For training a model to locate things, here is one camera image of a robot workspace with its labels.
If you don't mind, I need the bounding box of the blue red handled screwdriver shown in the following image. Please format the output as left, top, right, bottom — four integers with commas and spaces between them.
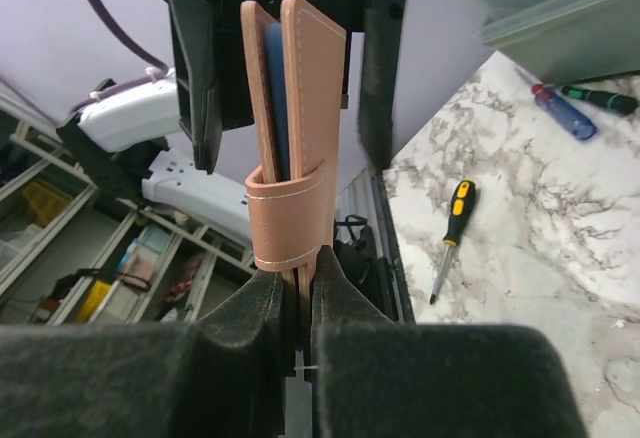
515, 67, 598, 141

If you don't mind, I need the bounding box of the green black handled screwdriver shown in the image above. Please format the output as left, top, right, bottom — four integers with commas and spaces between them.
559, 85, 639, 116

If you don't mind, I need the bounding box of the clear green plastic storage box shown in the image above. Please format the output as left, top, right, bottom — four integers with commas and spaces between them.
460, 0, 639, 84

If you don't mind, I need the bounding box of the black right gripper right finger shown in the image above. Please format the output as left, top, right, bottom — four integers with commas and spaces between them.
311, 246, 587, 437

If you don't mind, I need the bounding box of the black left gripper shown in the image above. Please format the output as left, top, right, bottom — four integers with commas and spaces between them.
147, 0, 414, 175

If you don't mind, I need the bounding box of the storage shelf with bins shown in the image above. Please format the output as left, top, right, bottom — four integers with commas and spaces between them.
1, 74, 255, 326

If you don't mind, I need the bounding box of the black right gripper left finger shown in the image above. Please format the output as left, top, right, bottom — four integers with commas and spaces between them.
1, 271, 284, 437

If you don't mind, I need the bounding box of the yellow black handled screwdriver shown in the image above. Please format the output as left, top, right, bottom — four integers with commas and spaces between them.
429, 179, 477, 305

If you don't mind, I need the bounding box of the aluminium front rail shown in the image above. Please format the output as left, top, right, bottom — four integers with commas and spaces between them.
334, 169, 415, 324

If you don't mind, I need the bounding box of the tan leather card holder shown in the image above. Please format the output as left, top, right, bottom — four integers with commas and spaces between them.
240, 0, 346, 344

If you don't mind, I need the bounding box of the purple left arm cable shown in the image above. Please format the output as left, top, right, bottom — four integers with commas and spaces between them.
67, 0, 174, 104

